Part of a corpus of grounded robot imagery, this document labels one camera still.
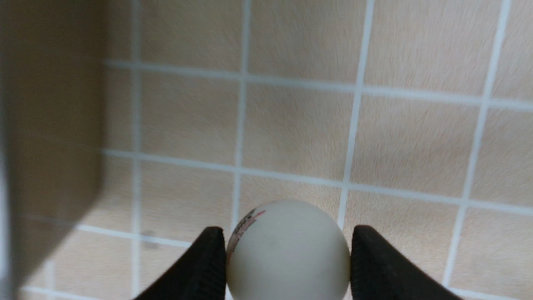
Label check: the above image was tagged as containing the checkered beige tablecloth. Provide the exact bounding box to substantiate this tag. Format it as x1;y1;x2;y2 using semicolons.
13;0;532;300

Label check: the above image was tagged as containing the white ball plain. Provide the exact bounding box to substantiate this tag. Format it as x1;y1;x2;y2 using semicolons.
226;200;350;300

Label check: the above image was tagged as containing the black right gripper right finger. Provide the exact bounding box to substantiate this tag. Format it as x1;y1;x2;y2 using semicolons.
350;225;460;300

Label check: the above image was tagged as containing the olive plastic bin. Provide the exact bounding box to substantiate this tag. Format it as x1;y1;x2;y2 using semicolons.
1;0;108;291

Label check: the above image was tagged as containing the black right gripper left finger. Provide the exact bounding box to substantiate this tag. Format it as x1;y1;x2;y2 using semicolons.
136;227;227;300

